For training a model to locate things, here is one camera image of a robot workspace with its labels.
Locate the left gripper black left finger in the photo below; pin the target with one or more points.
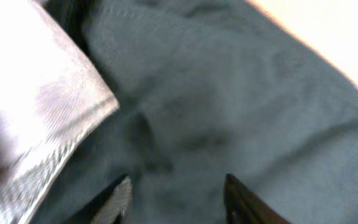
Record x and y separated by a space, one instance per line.
109 207

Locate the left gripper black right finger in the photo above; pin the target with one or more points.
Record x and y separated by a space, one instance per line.
244 207

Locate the folded grey shorts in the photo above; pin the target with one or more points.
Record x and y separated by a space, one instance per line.
51 98

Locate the dark green shorts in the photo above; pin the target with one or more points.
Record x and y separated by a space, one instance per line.
208 88

